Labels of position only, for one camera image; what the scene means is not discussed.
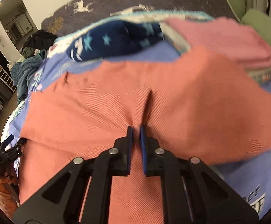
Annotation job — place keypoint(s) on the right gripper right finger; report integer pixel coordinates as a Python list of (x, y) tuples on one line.
[(148, 144)]

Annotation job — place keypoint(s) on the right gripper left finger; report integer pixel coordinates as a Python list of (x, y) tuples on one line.
[(122, 162)]

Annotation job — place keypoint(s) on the coral knit sweater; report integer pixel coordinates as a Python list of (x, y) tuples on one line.
[(188, 190)]

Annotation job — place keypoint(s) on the teal knit clothes pile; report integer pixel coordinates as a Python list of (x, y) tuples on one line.
[(23, 72)]

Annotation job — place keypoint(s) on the stack of folded pink clothes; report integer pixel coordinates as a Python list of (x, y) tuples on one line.
[(239, 42)]

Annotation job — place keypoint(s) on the person's left hand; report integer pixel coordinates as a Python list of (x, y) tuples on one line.
[(7, 204)]

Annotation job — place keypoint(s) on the white ladder shelf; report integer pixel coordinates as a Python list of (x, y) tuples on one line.
[(6, 79)]

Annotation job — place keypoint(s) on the navy star fleece blanket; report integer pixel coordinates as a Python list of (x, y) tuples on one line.
[(115, 38)]

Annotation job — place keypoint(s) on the blue patterned bed sheet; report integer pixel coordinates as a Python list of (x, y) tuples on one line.
[(198, 103)]

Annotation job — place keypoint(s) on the black garment on bed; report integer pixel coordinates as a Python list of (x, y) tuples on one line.
[(40, 40)]

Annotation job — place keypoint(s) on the dark deer pattern headboard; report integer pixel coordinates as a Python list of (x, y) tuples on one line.
[(77, 14)]

